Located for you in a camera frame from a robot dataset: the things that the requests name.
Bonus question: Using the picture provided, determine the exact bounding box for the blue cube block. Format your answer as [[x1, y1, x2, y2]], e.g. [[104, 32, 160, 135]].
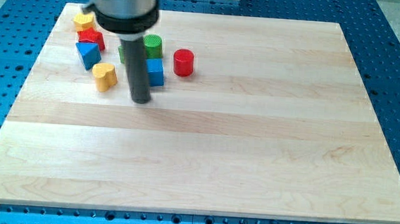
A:
[[146, 58, 164, 87]]

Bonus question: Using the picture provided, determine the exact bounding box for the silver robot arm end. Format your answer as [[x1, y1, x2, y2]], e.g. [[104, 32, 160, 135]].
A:
[[82, 0, 159, 35]]

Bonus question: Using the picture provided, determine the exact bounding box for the yellow heart block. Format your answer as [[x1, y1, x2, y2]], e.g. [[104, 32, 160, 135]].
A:
[[92, 63, 118, 92]]

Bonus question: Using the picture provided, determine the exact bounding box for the light wooden board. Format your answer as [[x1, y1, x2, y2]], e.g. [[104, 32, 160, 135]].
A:
[[0, 4, 400, 224]]

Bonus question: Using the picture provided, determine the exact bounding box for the green block behind rod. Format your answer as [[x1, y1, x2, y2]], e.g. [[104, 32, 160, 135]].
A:
[[118, 45, 125, 63]]

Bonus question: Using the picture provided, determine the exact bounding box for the red star block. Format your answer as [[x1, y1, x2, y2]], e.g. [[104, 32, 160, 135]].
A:
[[77, 27, 106, 51]]

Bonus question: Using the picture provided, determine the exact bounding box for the blue triangle block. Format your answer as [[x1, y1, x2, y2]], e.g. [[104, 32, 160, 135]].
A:
[[75, 42, 101, 70]]

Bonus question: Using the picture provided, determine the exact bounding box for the green cylinder block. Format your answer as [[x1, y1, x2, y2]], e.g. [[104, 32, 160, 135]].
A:
[[144, 35, 163, 59]]

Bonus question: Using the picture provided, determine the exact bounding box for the red cylinder block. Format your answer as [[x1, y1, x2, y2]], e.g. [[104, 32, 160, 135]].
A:
[[173, 49, 194, 77]]

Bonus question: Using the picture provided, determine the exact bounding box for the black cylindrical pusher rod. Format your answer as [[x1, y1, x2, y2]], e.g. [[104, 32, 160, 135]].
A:
[[119, 34, 151, 104]]

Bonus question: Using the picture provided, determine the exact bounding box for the yellow hexagon block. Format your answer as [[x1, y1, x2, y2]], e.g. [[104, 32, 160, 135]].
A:
[[73, 13, 96, 32]]

